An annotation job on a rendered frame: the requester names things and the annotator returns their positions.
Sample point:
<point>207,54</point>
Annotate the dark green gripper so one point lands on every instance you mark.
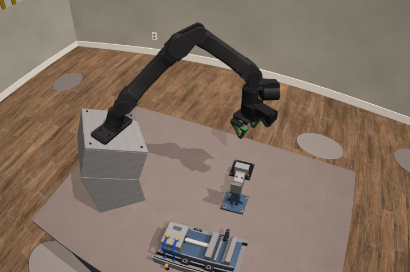
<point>239,115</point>

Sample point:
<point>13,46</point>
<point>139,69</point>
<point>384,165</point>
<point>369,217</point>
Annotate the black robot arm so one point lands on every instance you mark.
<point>177,47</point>

